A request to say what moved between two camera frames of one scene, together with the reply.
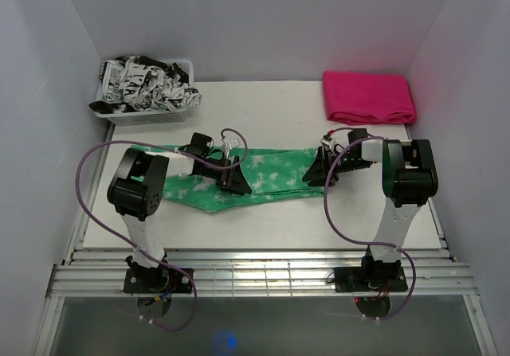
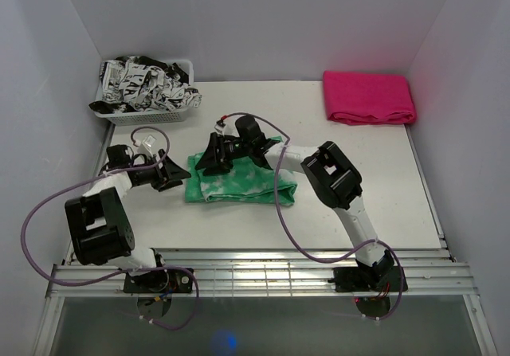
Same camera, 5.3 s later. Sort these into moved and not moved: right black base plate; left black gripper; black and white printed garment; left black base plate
Moved: left black gripper
Not moved: left black base plate; black and white printed garment; right black base plate
